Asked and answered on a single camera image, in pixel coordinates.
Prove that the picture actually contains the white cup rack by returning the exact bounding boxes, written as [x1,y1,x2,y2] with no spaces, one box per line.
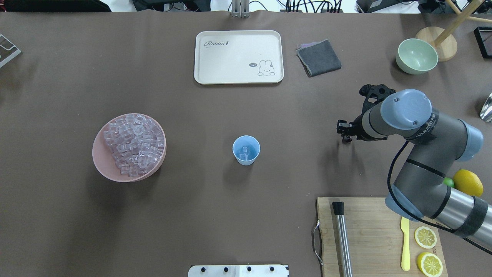
[0,34,22,68]

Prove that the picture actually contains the yellow plastic knife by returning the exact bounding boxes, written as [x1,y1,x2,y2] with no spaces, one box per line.
[400,216,411,272]

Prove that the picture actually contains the lemon half upper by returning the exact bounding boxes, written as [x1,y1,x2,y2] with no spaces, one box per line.
[414,226,437,249]

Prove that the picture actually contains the lemon half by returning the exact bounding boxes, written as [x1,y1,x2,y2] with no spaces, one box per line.
[417,252,444,277]
[414,226,437,249]

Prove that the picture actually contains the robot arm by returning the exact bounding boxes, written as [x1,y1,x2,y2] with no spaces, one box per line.
[337,84,492,254]

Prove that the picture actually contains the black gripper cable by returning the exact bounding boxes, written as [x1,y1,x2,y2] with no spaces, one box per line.
[387,140,492,255]

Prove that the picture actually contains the black framed tray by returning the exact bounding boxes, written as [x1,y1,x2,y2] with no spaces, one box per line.
[473,27,492,58]

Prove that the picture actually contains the cream rabbit tray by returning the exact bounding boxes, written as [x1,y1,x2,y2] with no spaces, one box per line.
[194,30,284,85]

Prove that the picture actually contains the clear ice cubes pile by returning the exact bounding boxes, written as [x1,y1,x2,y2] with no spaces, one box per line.
[103,114,165,177]

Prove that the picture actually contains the wooden cup tree stand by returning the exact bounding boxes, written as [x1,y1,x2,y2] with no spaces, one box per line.
[415,0,491,62]

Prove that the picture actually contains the metal ice scoop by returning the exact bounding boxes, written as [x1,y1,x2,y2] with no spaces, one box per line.
[479,93,492,123]

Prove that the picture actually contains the light blue plastic cup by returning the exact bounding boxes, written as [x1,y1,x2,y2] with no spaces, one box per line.
[232,135,261,165]

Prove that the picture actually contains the yellow lemon upper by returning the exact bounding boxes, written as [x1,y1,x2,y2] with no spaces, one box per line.
[452,169,484,197]

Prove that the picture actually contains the dark red cherries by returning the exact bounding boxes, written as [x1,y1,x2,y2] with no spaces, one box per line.
[342,136,352,144]

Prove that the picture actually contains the aluminium frame post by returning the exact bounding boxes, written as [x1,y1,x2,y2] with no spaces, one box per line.
[231,0,251,18]

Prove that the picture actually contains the mint green bowl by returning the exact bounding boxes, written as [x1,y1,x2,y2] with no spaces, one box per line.
[396,38,438,75]

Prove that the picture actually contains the lemon half lower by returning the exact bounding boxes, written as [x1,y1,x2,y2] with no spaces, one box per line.
[417,252,444,277]

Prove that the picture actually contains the grey folded cloth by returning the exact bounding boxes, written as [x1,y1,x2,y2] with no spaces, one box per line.
[296,39,342,77]

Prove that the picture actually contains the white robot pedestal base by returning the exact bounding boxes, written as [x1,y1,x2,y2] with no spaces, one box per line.
[188,264,290,277]

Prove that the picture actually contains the green lime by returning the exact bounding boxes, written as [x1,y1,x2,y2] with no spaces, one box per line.
[443,177,455,188]

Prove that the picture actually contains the pink bowl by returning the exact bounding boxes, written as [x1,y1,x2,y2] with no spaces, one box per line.
[92,113,167,183]

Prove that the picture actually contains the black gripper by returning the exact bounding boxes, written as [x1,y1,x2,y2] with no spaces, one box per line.
[337,84,396,141]

